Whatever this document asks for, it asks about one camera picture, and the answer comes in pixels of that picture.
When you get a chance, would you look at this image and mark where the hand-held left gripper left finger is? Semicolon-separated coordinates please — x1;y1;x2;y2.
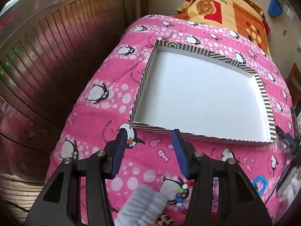
25;128;129;226

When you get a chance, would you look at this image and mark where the orange floral blanket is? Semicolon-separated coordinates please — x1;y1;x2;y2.
169;0;271;57

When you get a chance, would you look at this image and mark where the blue bead bracelet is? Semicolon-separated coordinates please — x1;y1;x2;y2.
252;175;269;197

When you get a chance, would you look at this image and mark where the pink penguin blanket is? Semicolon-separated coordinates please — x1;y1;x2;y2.
46;14;297;226

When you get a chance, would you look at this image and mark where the multicolour bead bracelet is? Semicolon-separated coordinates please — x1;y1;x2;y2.
175;181;195;214

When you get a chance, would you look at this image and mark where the person's right hand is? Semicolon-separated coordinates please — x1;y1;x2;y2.
280;176;298;204

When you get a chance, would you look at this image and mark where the leopard print scrunchie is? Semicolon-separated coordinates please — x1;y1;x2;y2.
156;213;176;226

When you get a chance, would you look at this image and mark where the striped cardboard box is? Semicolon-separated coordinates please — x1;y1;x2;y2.
128;38;277;145

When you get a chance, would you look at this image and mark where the wooden chair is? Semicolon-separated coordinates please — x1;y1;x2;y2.
285;62;301;100

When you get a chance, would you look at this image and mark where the white fluffy scrunchie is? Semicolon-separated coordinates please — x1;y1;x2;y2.
114;184;169;226

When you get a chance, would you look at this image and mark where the white wall socket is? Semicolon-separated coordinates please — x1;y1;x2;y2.
282;5;296;21

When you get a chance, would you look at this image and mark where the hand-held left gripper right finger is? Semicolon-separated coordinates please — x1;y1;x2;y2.
171;129;273;226

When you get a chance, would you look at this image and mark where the wooden slatted panel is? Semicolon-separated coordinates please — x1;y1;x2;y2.
0;0;142;190

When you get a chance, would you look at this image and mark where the blue hanging cloth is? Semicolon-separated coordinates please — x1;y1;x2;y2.
268;0;283;18

